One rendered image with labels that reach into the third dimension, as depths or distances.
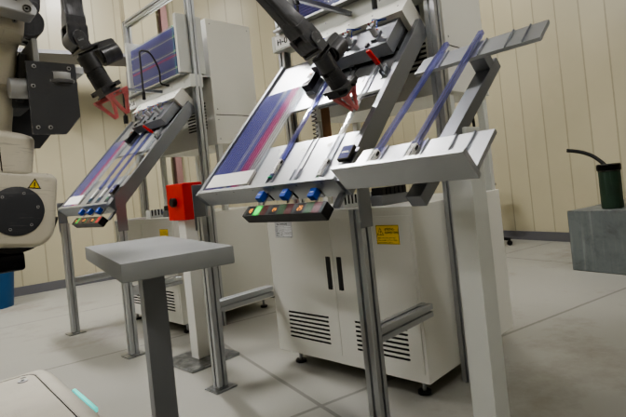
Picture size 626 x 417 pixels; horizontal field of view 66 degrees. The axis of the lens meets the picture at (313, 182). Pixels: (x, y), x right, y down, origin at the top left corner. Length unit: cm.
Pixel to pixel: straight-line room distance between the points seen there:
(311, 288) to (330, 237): 23
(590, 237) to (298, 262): 209
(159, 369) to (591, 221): 273
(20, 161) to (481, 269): 103
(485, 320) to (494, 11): 423
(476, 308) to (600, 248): 230
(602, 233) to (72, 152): 439
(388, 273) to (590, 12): 343
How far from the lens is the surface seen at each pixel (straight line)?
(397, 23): 171
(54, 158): 511
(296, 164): 150
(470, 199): 115
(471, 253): 117
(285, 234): 193
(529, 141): 485
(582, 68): 461
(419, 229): 157
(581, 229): 348
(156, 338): 137
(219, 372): 194
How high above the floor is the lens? 72
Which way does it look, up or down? level
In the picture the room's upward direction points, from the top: 6 degrees counter-clockwise
